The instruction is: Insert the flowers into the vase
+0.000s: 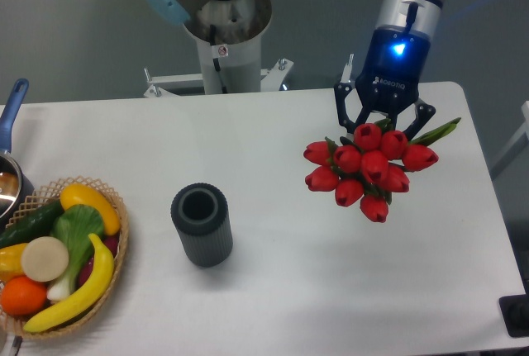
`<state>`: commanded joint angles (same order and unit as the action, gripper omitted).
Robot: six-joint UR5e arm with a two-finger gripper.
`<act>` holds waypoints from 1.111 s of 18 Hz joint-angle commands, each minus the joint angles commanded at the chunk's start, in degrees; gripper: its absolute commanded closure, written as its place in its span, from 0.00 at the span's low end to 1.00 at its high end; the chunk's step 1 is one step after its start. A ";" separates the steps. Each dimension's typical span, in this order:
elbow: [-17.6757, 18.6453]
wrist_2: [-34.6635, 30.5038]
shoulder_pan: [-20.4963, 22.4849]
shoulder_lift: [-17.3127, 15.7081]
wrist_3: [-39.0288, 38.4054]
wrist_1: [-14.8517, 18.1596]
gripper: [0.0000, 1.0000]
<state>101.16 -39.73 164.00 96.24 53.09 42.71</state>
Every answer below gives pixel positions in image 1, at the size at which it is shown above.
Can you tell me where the dark grey ribbed vase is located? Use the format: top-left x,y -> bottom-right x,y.
170,183 -> 233,268

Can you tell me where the white frame at right edge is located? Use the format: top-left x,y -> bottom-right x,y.
489,101 -> 528,181

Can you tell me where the dark red vegetable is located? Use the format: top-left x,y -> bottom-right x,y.
77,235 -> 119,287

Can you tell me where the beige round disc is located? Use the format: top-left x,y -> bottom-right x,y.
21,236 -> 69,282

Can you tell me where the yellow banana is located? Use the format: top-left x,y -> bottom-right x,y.
23,234 -> 114,334

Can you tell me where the black device at table edge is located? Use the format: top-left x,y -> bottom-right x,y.
498,294 -> 528,338

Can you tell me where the orange fruit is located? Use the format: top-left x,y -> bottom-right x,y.
1,276 -> 47,316

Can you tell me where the green bok choy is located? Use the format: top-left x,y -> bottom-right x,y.
47,204 -> 104,303

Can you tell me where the yellow bell pepper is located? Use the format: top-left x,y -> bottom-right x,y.
0,243 -> 28,283

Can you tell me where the red tulip bouquet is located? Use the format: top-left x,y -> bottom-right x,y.
303,118 -> 460,223

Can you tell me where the green cucumber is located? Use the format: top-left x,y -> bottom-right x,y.
1,200 -> 64,248

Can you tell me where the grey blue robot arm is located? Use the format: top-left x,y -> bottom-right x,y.
146,0 -> 444,138

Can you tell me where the woven wicker basket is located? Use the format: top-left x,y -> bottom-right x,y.
1,176 -> 129,340

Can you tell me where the blue handled saucepan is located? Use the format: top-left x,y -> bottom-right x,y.
1,78 -> 34,231

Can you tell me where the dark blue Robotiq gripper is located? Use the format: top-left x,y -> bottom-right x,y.
333,29 -> 436,140

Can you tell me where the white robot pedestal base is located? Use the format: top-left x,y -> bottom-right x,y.
146,0 -> 294,95

